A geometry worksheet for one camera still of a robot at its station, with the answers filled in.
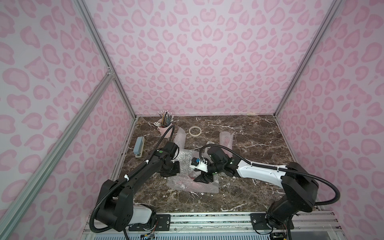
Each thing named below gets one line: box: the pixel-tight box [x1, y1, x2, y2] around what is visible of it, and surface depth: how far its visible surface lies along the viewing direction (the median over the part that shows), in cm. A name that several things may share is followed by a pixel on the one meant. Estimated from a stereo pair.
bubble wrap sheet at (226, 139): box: [219, 131, 236, 158], surface depth 102 cm
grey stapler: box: [133, 136, 145, 158], surface depth 100 cm
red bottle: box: [180, 174, 196, 184], surface depth 80 cm
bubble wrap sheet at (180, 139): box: [173, 127, 187, 150], surface depth 100 cm
